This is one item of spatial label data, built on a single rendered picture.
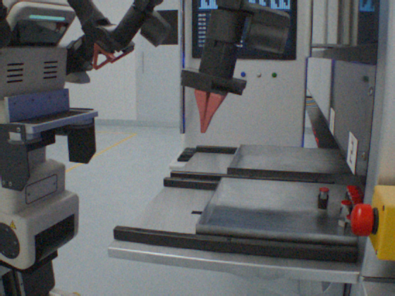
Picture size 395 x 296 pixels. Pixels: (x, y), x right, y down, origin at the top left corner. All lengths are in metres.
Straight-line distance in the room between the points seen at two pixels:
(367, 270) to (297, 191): 0.34
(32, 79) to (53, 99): 0.08
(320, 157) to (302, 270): 0.65
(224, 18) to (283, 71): 0.94
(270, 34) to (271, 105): 0.95
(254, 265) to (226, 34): 0.36
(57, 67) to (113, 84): 5.63
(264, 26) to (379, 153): 0.25
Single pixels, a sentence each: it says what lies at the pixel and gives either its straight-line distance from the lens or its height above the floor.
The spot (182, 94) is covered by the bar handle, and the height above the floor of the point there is 1.04.
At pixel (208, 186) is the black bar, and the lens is 0.91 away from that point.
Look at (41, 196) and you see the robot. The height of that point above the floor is 0.82.
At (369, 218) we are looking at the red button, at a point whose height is 1.00.
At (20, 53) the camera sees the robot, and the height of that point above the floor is 1.20.
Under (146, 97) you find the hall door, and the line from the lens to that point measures 6.51.
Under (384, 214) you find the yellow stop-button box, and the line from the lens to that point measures 0.47.
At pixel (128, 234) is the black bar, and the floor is 0.89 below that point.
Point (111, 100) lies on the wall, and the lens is 6.77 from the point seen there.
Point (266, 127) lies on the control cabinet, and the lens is 1.56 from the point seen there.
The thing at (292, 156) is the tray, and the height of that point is 0.89.
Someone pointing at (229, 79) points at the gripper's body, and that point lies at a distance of 0.62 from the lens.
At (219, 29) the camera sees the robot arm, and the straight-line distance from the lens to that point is 0.62.
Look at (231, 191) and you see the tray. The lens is 0.89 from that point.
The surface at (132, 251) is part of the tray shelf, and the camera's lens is 0.65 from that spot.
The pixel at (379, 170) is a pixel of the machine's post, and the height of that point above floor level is 1.04.
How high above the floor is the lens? 1.19
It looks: 14 degrees down
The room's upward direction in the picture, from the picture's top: straight up
